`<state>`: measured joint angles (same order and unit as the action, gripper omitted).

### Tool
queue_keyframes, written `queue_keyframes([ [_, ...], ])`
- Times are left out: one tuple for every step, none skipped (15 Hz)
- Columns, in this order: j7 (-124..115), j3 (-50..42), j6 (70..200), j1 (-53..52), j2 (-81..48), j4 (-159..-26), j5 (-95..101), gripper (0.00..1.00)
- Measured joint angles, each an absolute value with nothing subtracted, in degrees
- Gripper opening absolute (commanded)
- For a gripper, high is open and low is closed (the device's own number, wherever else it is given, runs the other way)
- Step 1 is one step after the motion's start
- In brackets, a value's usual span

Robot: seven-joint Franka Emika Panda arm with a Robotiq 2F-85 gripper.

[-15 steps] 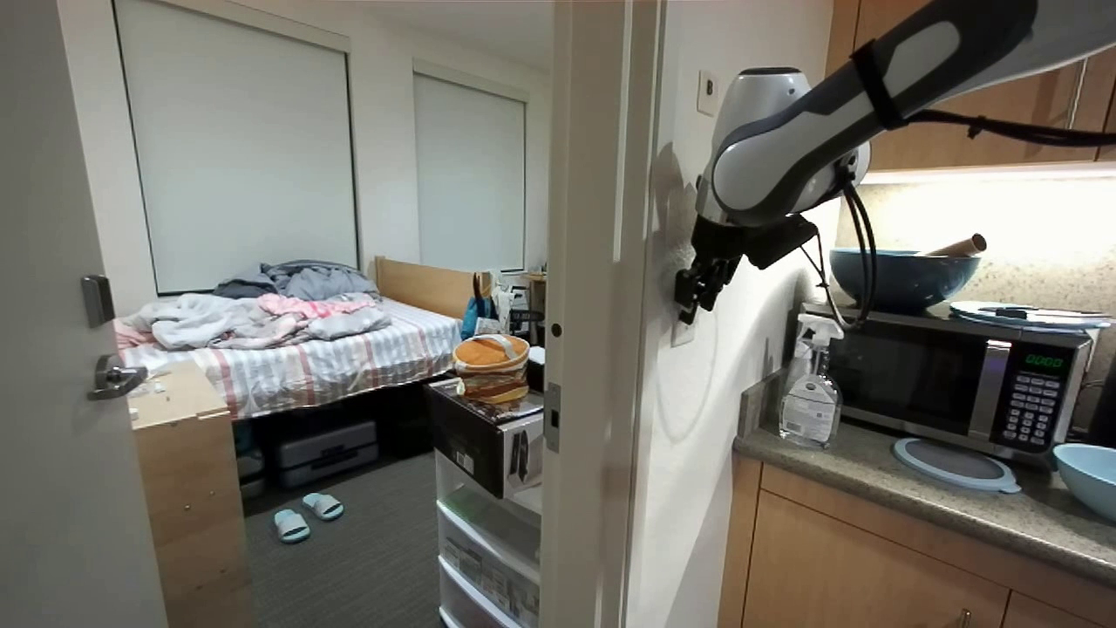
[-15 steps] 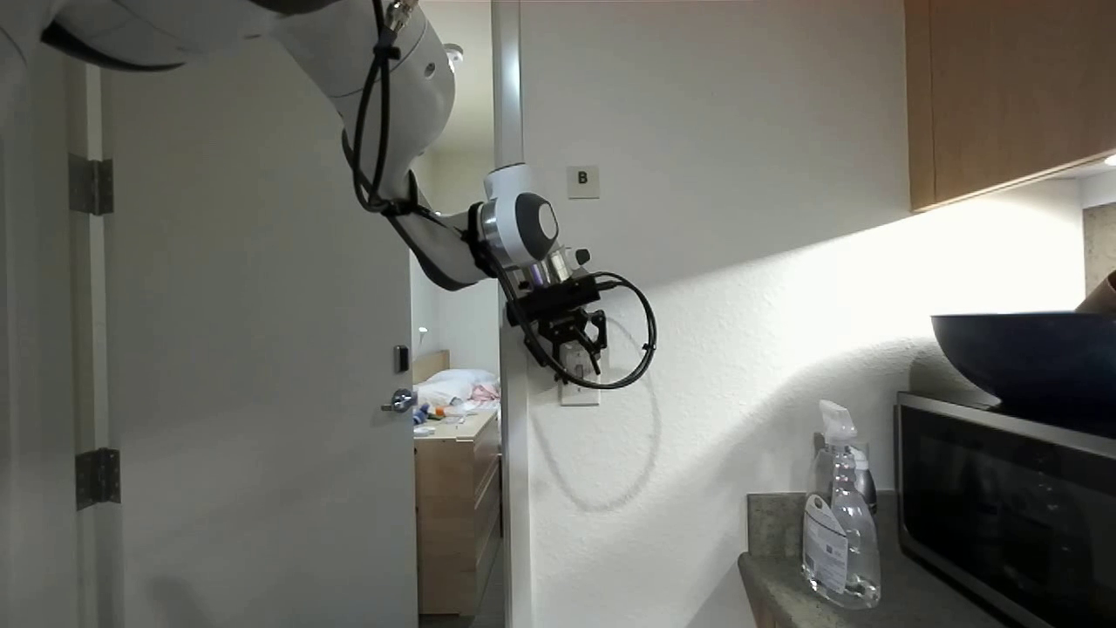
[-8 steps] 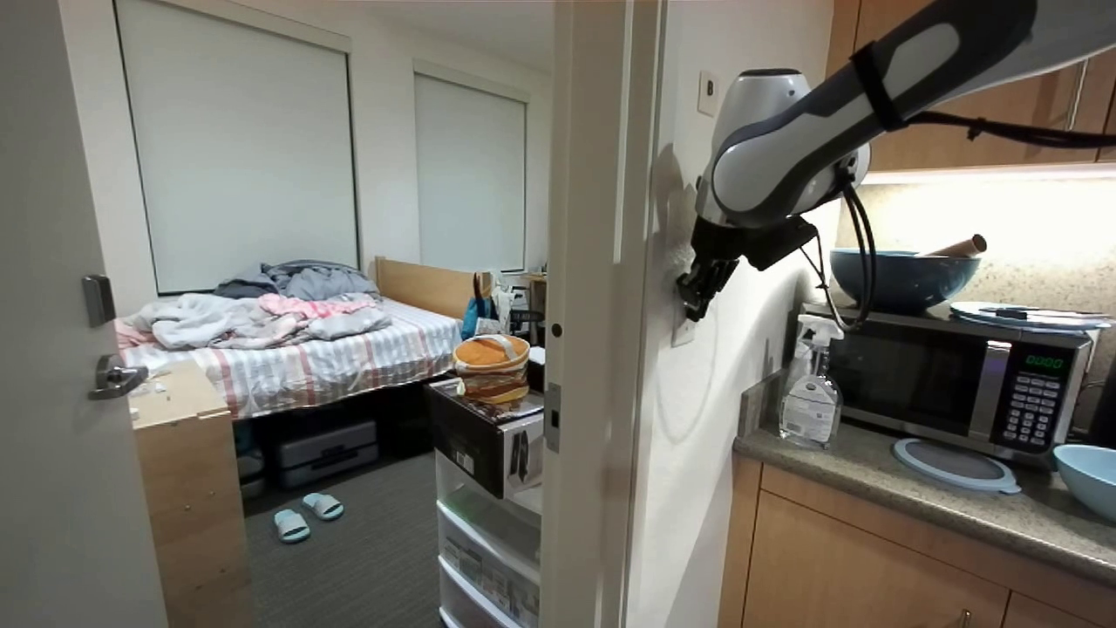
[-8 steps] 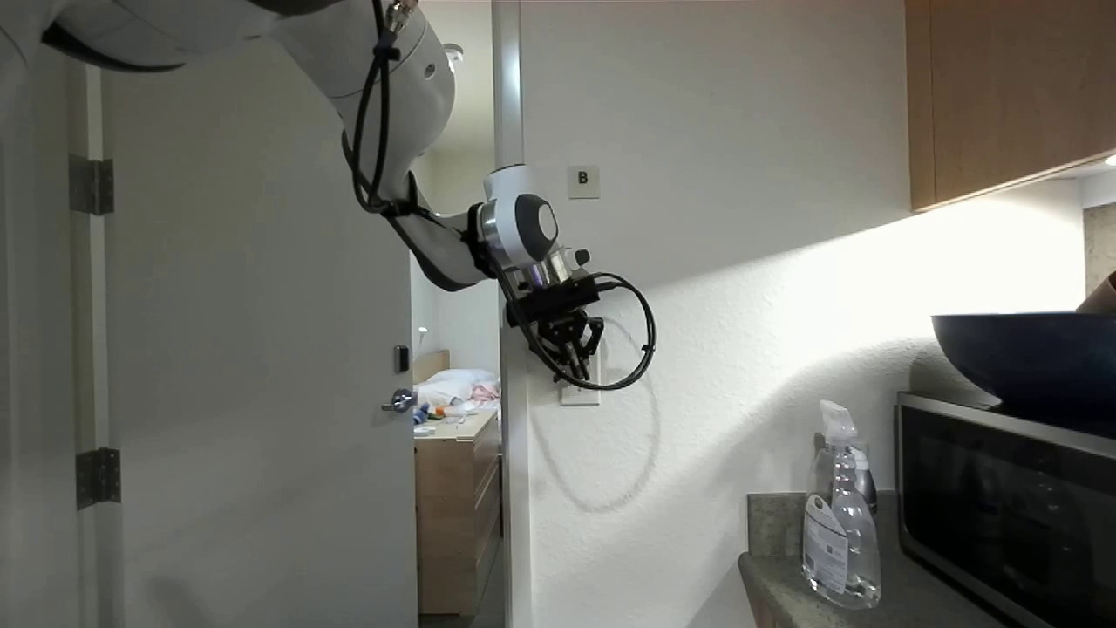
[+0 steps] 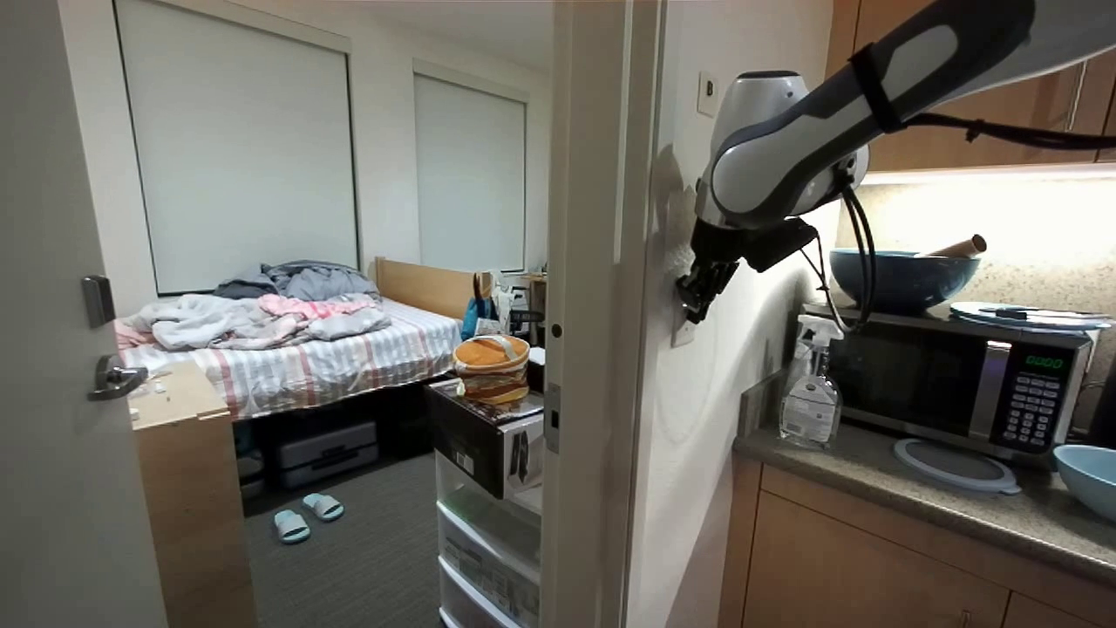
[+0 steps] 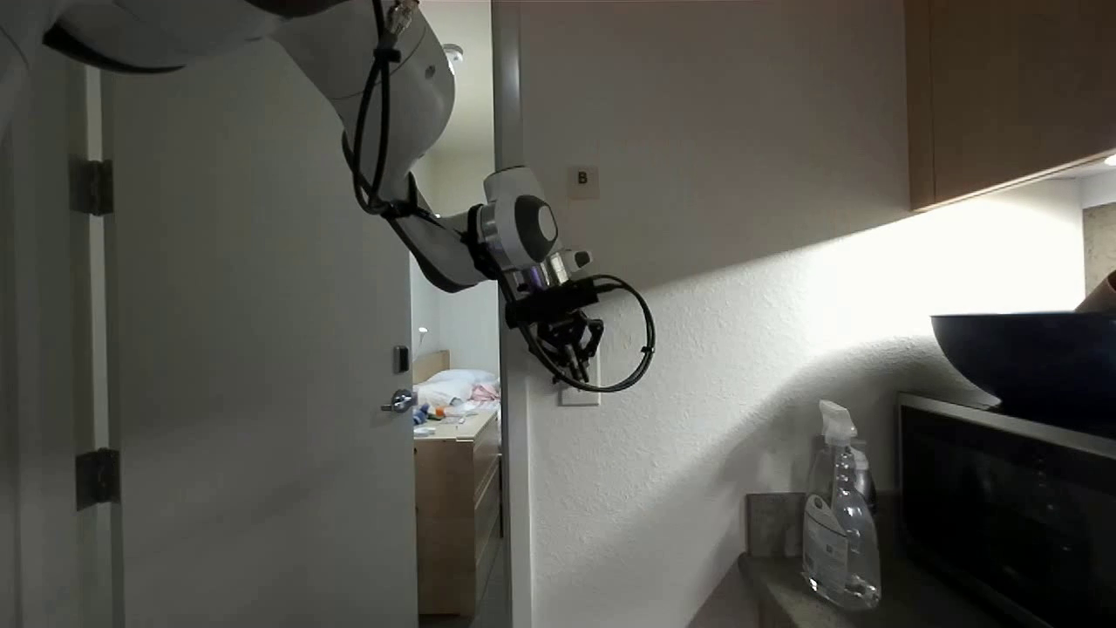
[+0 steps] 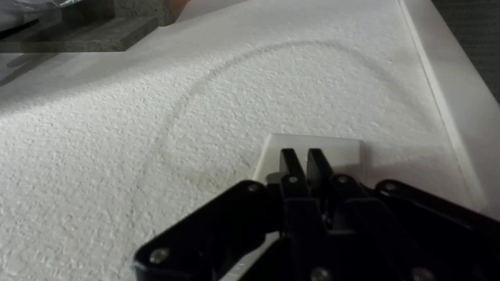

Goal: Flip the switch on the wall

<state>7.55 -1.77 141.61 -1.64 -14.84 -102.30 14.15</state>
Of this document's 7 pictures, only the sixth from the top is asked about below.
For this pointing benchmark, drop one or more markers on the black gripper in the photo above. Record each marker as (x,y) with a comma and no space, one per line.
(560,324)

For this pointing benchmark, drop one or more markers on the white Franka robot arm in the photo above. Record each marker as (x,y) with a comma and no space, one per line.
(350,69)

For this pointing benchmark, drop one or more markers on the dark door lock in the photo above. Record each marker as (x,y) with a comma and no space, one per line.
(403,357)

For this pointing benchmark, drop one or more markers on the light wooden dresser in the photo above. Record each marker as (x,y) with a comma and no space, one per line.
(449,525)

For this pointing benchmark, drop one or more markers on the clear spray bottle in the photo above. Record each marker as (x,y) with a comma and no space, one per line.
(838,544)

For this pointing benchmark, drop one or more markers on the grey room door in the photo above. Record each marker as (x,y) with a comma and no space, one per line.
(231,407)

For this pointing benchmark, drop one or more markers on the black and silver microwave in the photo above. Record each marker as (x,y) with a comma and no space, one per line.
(1000,525)

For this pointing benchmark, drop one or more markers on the dark blue bowl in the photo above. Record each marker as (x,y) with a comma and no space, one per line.
(1032,366)

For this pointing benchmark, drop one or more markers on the dark door hinge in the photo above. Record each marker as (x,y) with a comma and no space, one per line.
(91,187)
(98,479)

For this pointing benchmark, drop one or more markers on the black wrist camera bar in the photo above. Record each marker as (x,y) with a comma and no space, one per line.
(556,302)

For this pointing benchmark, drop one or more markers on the small beige wall plate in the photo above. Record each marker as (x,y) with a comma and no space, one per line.
(584,182)

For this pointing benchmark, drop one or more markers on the wooden wall cabinet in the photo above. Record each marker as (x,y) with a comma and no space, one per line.
(1000,93)

